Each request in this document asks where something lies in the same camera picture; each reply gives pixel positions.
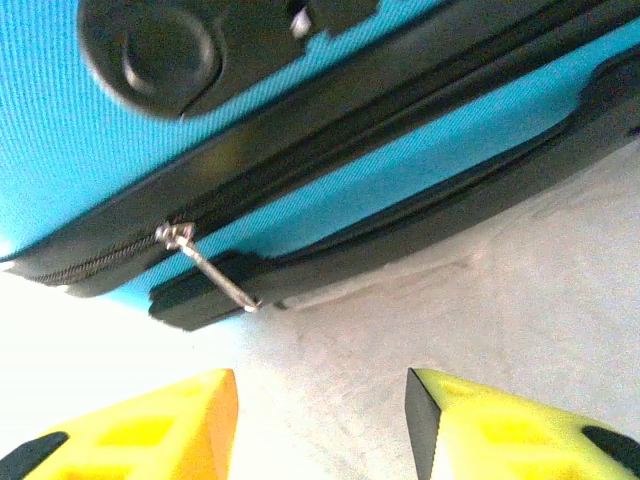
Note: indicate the silver zipper pull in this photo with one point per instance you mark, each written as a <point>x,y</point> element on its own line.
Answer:
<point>215,272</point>

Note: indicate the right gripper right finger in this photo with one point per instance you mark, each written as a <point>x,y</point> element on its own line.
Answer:
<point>500,435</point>

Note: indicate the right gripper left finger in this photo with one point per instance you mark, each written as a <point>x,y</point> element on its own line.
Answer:
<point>150,435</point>

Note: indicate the blue hard-shell suitcase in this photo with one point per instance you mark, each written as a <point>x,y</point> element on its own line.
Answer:
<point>75,125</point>

